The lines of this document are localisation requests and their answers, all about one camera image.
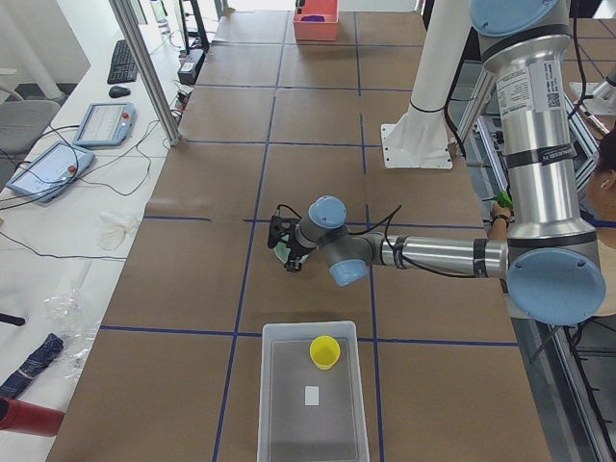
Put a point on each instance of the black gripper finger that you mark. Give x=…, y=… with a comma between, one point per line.
x=292, y=266

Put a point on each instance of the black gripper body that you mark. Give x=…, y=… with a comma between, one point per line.
x=295, y=251

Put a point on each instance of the pale green bowl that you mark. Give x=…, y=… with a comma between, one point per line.
x=282, y=252

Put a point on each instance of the yellow plastic cup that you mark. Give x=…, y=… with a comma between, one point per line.
x=325, y=352

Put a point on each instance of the purple cloth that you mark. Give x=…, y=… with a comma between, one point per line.
x=313, y=18

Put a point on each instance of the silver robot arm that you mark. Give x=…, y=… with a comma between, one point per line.
x=521, y=44

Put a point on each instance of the translucent white storage box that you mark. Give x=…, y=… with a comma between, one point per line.
x=306, y=413

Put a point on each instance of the black computer box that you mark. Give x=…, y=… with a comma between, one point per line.
x=190, y=67

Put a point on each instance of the green spray gun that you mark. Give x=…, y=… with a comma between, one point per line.
x=504, y=200

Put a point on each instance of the far blue teach pendant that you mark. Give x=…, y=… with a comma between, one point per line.
x=105, y=125

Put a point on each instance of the blue teach pendant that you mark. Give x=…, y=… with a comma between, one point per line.
x=105, y=125
x=51, y=172

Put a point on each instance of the crumpled clear plastic wrap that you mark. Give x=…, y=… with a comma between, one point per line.
x=74, y=325

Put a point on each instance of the pink plastic bin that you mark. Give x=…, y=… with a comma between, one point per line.
x=316, y=31

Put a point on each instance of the black computer mouse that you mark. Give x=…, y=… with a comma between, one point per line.
x=118, y=92

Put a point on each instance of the black keyboard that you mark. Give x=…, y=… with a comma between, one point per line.
x=123, y=68

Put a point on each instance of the near blue teach pendant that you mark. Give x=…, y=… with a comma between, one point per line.
x=51, y=172

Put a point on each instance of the folded dark blue umbrella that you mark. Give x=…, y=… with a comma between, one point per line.
x=38, y=361

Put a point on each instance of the seated person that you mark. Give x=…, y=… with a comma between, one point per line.
x=597, y=212

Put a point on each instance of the red bottle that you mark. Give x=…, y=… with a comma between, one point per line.
x=27, y=418

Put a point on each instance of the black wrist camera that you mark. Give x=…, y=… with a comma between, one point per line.
x=281, y=230

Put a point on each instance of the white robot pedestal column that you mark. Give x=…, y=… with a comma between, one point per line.
x=420, y=139

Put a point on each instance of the aluminium frame post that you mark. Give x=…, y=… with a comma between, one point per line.
x=129, y=26

